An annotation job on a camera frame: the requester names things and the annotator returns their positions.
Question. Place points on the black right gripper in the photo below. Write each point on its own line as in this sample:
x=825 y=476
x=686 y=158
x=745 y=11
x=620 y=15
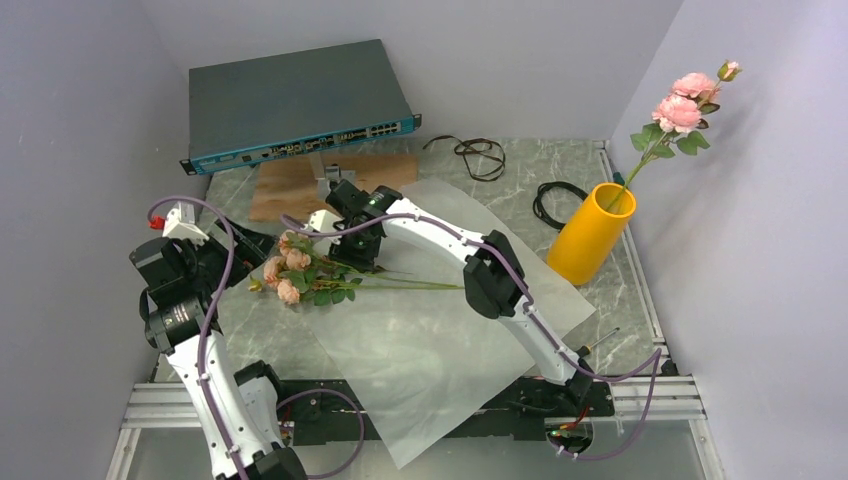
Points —
x=363 y=261

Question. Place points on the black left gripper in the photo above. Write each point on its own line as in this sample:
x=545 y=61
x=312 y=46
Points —
x=253 y=247

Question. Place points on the pink flower bouquet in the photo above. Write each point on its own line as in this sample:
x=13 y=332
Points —
x=298 y=274

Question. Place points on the white wrapping paper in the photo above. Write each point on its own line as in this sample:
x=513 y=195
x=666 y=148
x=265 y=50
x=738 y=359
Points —
x=420 y=361

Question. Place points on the brown satin ribbon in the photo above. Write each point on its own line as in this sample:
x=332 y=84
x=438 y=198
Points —
x=483 y=149

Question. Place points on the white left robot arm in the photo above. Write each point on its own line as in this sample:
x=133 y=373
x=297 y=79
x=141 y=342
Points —
x=237 y=410

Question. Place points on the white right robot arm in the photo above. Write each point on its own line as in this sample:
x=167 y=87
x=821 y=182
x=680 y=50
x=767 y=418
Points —
x=493 y=279

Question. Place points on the yellow cylindrical vase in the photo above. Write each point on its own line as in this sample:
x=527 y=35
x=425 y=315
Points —
x=589 y=236

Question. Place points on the brown wooden board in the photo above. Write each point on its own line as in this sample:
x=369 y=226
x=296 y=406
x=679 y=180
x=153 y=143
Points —
x=289 y=187

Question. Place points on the yellow black screwdriver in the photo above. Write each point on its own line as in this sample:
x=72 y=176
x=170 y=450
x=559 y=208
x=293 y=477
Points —
x=587 y=350

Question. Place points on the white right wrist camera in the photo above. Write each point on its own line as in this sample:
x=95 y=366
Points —
x=321 y=225

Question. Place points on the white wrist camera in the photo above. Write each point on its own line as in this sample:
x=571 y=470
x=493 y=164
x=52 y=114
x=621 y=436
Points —
x=321 y=225
x=180 y=224

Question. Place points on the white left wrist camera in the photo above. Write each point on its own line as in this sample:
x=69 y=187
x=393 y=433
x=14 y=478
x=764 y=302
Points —
x=180 y=224

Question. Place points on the metal switch stand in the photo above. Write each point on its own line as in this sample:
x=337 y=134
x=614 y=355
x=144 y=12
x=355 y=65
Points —
x=327 y=176

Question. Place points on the grey network switch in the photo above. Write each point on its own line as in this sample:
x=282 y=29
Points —
x=247 y=112

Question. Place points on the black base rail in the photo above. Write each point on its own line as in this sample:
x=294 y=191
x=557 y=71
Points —
x=518 y=412

